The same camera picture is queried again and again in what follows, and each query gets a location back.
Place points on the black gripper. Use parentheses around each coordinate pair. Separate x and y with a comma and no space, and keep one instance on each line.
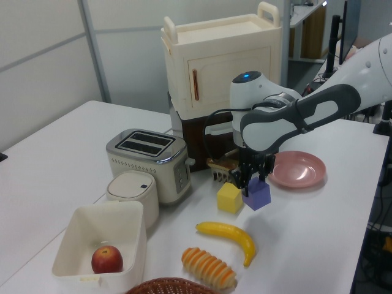
(252,157)

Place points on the purple cube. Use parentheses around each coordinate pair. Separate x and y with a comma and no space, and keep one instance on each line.
(258,196)

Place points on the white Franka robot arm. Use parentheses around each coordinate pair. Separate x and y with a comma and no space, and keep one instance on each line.
(275,128)

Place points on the yellow cube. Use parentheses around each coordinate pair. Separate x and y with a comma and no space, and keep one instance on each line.
(229,199)

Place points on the brown bread slice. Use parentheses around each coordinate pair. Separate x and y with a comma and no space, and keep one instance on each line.
(228,165)

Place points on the pink plate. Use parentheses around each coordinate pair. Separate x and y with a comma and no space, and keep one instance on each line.
(300,171)

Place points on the yellow toy banana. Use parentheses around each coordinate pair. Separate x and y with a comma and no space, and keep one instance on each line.
(232,234)

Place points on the dark brown cabinet base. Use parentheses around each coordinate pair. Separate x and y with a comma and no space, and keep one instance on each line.
(193,144)

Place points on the orange striped bread roll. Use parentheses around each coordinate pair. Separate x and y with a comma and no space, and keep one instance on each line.
(208,269)

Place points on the cream toy cabinet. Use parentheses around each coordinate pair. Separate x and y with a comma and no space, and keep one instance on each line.
(220,67)

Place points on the chrome and cream toaster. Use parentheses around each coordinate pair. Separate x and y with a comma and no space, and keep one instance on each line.
(141,165)

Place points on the white lidded bin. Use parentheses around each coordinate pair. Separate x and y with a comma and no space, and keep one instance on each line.
(131,190)

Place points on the brown wicker basket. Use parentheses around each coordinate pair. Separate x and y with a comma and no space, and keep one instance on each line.
(171,288)

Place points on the white plastic box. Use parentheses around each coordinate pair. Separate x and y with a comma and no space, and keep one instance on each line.
(128,239)

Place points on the black monitor stand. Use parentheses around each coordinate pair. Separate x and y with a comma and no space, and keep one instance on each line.
(332,46)

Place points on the wooden desk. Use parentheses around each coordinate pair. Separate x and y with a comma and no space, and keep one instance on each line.
(309,33)

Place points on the red apple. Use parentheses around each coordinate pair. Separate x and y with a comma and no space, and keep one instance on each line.
(107,260)

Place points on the black computer monitor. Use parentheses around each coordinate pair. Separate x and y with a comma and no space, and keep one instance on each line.
(349,30)

